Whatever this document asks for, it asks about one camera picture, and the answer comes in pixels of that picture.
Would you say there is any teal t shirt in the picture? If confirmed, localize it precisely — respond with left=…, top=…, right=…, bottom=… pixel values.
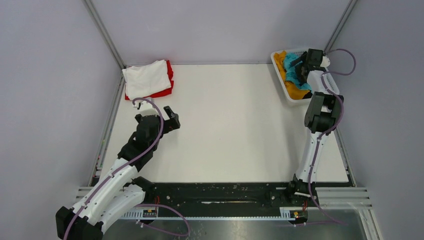
left=283, top=52, right=312, bottom=91

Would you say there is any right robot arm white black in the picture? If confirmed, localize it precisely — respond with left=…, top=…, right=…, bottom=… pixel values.
left=284, top=48, right=344, bottom=206

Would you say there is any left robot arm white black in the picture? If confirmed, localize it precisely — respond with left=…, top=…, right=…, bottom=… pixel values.
left=55, top=104, right=181, bottom=240

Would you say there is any yellow t shirt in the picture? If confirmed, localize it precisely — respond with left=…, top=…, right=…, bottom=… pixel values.
left=272, top=51, right=313, bottom=101

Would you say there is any white plastic basket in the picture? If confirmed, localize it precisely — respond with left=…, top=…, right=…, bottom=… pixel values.
left=270, top=47, right=340, bottom=106

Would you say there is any folded red t shirt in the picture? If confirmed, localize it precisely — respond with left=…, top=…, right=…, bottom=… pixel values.
left=124, top=59, right=175, bottom=101

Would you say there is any folded white t shirt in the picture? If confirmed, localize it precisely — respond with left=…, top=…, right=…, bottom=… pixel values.
left=121, top=59, right=172, bottom=101

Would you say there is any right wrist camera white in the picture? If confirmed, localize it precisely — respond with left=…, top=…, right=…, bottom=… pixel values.
left=320, top=55, right=331, bottom=68

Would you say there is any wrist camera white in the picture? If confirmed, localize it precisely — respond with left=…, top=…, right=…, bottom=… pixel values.
left=133, top=97, right=156, bottom=112
left=320, top=55, right=331, bottom=68

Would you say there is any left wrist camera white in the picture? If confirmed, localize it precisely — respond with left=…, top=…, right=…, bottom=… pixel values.
left=133, top=97, right=156, bottom=112

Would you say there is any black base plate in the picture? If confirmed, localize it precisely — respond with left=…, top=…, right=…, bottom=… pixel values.
left=91, top=181, right=321, bottom=219

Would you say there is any white slotted cable duct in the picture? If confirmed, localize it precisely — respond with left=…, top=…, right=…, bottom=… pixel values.
left=119, top=207, right=297, bottom=222

